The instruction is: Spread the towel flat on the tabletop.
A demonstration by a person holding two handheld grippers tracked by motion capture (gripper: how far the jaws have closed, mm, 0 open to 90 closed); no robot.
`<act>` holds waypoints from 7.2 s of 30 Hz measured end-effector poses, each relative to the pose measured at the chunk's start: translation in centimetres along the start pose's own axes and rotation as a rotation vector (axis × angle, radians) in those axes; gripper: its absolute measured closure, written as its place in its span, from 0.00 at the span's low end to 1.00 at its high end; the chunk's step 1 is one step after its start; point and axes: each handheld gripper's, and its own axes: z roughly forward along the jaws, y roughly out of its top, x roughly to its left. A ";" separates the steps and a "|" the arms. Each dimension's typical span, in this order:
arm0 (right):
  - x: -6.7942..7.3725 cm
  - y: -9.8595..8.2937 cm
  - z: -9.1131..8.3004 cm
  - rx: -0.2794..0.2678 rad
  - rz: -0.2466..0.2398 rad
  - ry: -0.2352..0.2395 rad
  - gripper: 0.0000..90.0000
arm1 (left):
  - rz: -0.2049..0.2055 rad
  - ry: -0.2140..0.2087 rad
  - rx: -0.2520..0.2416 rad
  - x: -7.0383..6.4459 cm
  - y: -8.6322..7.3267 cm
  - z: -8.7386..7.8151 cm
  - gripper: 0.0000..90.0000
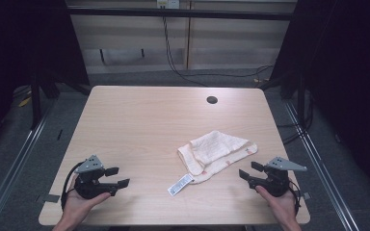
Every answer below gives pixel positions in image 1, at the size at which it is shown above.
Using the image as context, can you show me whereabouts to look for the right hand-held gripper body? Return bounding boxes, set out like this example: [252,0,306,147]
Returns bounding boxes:
[249,156,308,198]

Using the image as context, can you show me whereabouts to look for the black floor cables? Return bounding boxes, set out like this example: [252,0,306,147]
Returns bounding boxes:
[276,90,314,146]

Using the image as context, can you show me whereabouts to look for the white towel with label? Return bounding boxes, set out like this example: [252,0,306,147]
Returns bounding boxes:
[167,129,259,197]

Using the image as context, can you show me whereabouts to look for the white wall outlet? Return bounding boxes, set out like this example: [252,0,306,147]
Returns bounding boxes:
[155,0,181,10]

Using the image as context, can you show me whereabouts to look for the person's left hand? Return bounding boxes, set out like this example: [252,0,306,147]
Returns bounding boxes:
[62,179,112,223]

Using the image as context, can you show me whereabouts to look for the long black hanging cable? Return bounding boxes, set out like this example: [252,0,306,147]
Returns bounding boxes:
[161,15,275,89]

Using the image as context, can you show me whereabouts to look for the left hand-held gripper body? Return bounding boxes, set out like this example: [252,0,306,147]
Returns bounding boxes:
[73,155,117,200]

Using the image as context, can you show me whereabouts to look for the black horizontal metal bar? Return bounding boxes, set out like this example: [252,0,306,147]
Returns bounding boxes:
[66,7,299,22]

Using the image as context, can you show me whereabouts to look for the right hand-held gripper black cable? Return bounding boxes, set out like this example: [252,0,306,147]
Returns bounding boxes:
[287,179,303,217]

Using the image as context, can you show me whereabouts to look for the silver floor rail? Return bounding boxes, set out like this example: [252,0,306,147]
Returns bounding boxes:
[283,100,361,231]
[0,104,58,231]

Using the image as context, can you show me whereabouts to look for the person's right hand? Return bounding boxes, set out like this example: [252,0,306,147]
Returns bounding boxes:
[254,185,300,223]

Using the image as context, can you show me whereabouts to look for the yellow item on floor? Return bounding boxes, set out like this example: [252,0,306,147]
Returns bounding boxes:
[17,96,33,108]

